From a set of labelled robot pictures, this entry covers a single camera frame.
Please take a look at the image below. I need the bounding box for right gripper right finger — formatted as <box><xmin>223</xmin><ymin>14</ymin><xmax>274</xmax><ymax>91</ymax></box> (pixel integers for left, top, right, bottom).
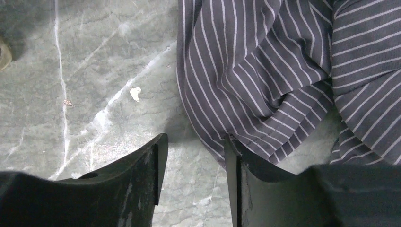
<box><xmin>225</xmin><ymin>136</ymin><xmax>401</xmax><ymax>227</ymax></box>

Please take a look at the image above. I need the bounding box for grey striped underwear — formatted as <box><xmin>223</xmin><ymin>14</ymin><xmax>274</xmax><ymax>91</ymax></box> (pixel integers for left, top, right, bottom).
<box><xmin>176</xmin><ymin>0</ymin><xmax>401</xmax><ymax>166</ymax></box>

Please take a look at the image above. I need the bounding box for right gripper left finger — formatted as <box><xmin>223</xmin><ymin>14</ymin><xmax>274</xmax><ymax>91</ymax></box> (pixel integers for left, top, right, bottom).
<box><xmin>0</xmin><ymin>133</ymin><xmax>168</xmax><ymax>227</ymax></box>

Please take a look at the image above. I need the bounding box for cream cylindrical drum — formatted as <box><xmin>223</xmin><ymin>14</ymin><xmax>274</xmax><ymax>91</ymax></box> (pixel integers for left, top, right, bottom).
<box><xmin>0</xmin><ymin>36</ymin><xmax>12</xmax><ymax>71</ymax></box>

